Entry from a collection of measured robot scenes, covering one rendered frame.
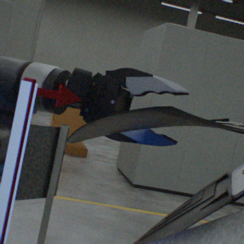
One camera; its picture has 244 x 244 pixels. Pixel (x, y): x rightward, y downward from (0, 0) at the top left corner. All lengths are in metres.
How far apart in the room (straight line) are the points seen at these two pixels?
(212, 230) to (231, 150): 6.50
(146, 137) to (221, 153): 6.43
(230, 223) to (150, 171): 6.20
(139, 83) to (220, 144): 6.40
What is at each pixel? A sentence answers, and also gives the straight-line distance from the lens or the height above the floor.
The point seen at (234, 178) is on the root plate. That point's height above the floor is 1.10.
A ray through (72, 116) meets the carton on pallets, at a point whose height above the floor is 0.65.
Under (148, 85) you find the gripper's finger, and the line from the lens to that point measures 0.73.
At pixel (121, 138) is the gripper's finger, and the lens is 0.73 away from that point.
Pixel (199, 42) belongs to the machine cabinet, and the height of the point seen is 2.09.
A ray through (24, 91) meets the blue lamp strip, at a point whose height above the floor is 1.18.
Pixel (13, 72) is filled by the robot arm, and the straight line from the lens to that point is 0.81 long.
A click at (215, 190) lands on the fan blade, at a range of 0.84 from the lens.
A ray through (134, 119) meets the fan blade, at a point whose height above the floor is 1.17.
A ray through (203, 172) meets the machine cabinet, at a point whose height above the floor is 0.37.
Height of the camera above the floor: 1.19
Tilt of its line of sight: 3 degrees down
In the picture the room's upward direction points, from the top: 12 degrees clockwise
